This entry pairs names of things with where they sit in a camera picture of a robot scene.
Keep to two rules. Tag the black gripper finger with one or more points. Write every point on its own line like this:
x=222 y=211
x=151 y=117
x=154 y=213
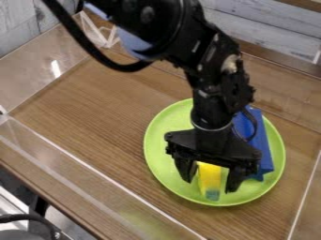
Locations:
x=237 y=176
x=186 y=167

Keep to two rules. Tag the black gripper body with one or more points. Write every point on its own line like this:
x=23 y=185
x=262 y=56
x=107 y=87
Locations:
x=215 y=147

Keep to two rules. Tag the yellow toy banana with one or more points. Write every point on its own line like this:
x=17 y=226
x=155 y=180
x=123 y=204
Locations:
x=209 y=180

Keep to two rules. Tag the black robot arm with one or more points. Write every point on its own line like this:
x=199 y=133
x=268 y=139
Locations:
x=169 y=30

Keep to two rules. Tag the green round plate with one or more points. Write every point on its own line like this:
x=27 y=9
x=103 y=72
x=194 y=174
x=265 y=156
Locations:
x=174 y=118

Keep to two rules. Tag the blue star-shaped block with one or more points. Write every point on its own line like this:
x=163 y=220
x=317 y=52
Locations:
x=249 y=128

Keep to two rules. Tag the clear acrylic front wall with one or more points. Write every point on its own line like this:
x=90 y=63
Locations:
x=102 y=206

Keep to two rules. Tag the clear acrylic triangle bracket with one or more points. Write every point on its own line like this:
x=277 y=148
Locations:
x=102 y=36

